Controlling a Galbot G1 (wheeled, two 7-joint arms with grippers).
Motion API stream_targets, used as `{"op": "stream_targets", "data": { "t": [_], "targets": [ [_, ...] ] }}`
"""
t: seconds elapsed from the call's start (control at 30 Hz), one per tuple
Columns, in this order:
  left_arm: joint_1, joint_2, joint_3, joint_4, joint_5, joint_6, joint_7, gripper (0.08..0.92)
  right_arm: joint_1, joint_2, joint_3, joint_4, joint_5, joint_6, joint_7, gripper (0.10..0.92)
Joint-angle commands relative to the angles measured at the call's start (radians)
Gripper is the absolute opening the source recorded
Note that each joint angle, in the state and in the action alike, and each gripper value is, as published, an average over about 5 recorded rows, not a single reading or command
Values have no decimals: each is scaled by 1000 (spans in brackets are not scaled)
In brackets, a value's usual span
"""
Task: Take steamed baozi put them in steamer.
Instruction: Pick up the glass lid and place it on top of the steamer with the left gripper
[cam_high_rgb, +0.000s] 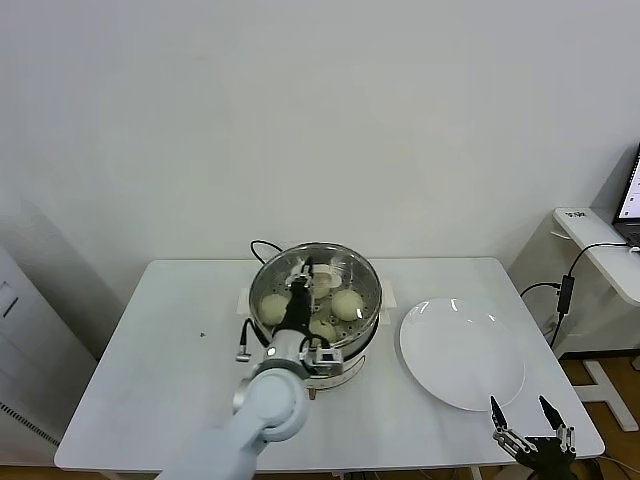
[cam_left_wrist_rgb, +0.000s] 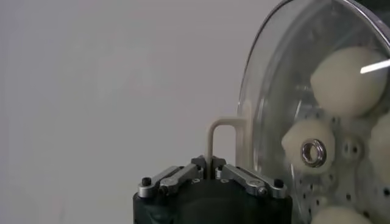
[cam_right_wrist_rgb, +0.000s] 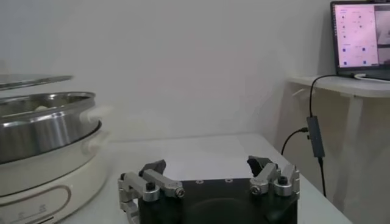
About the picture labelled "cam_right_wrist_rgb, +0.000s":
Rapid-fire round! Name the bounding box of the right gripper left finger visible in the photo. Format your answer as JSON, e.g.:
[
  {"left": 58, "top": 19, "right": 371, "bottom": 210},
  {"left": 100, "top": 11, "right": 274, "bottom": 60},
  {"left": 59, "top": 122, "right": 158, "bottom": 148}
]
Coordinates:
[{"left": 118, "top": 159, "right": 186, "bottom": 224}]

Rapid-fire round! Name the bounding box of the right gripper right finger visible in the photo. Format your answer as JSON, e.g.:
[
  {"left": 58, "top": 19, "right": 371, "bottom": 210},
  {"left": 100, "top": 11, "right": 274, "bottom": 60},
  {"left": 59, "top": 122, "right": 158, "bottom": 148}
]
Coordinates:
[{"left": 246, "top": 155, "right": 301, "bottom": 200}]

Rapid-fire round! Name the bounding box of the round glass pot lid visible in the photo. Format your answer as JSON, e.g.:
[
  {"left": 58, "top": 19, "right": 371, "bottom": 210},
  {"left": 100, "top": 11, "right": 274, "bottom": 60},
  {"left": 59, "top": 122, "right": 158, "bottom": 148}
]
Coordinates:
[{"left": 0, "top": 74, "right": 74, "bottom": 91}]

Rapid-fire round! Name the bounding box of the black usb hub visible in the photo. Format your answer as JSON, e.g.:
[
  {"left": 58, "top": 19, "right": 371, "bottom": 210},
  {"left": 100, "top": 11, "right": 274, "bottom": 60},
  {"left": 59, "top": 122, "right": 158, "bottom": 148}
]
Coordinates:
[{"left": 306, "top": 115, "right": 326, "bottom": 158}]

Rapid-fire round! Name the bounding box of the cream electric cooker base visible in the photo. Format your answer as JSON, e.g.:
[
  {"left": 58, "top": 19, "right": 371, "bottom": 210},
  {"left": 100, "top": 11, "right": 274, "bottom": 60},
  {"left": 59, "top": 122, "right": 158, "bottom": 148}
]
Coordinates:
[{"left": 0, "top": 129, "right": 112, "bottom": 224}]

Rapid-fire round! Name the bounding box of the white side desk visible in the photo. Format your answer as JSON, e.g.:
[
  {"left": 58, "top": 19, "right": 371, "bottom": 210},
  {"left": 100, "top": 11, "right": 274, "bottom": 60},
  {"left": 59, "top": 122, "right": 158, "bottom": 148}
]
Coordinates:
[{"left": 286, "top": 75, "right": 390, "bottom": 224}]

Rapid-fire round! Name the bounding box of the open black laptop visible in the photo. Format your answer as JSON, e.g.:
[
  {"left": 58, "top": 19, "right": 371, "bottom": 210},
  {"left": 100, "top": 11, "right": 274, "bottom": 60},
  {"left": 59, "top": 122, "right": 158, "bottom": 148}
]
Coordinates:
[{"left": 330, "top": 0, "right": 390, "bottom": 82}]

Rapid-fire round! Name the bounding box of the black hub tail cable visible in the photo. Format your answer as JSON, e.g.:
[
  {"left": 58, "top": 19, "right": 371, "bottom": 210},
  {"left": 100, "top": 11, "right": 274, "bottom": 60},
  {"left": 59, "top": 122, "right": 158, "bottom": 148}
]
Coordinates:
[{"left": 317, "top": 156, "right": 327, "bottom": 198}]

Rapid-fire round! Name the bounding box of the black hub lead cable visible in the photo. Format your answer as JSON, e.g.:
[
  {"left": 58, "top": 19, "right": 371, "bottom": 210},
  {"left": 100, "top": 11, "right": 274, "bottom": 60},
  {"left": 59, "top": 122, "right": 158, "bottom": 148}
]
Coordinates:
[{"left": 308, "top": 74, "right": 339, "bottom": 118}]

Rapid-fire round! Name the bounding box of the white laptop cable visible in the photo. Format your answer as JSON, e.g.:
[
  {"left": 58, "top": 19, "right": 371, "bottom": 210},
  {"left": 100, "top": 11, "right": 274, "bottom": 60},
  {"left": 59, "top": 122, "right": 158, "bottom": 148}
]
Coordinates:
[{"left": 354, "top": 72, "right": 390, "bottom": 83}]

